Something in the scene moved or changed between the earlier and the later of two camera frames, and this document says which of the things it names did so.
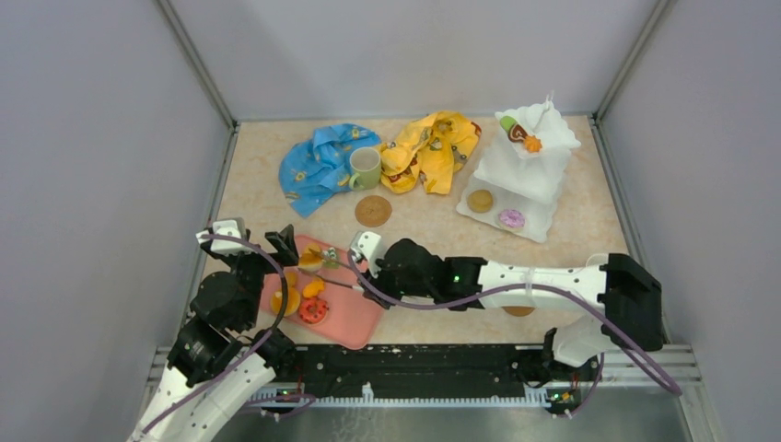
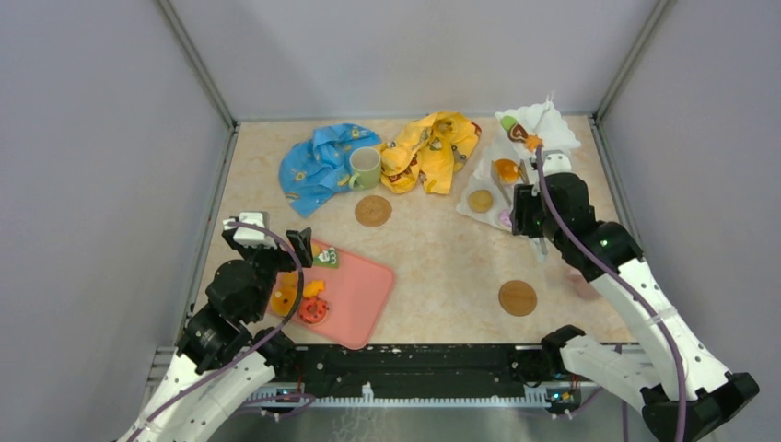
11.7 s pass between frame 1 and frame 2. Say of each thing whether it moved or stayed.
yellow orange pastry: moved
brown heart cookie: stayed
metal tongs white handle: moved
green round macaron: stayed
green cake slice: stayed
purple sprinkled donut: stayed
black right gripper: moved
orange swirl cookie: stayed
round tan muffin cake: stayed
